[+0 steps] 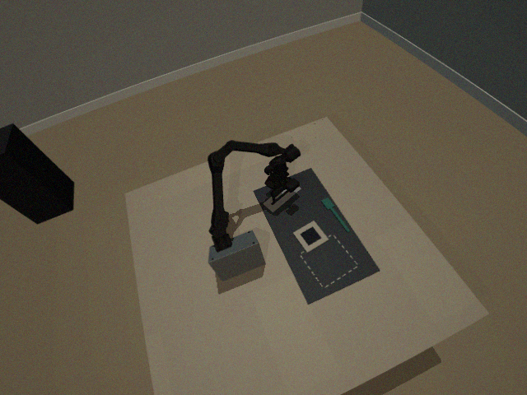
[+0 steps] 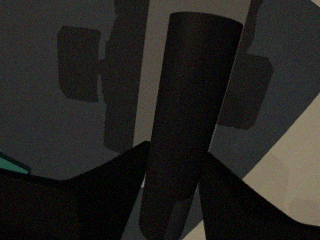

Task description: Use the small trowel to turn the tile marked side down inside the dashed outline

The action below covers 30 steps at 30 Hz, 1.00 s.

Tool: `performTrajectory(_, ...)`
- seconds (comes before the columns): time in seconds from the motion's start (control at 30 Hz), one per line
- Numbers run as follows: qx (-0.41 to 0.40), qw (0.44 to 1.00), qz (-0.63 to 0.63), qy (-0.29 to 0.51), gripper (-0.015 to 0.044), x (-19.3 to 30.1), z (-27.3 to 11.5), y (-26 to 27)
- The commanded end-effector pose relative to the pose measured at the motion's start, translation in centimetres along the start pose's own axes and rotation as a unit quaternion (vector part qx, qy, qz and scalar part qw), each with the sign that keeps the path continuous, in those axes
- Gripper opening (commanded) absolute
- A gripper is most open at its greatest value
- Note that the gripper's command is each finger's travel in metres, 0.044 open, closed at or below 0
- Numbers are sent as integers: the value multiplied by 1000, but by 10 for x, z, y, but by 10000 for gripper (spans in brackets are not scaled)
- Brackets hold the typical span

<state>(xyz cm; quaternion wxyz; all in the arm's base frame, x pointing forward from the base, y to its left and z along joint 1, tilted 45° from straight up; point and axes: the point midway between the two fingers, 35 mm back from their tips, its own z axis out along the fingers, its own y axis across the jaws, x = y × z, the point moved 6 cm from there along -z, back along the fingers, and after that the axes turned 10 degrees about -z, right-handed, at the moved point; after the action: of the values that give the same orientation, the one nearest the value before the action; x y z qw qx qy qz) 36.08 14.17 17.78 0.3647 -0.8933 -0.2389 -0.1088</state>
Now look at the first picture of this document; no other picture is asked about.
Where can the tan square tile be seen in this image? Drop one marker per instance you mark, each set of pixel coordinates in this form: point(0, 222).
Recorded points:
point(311, 236)

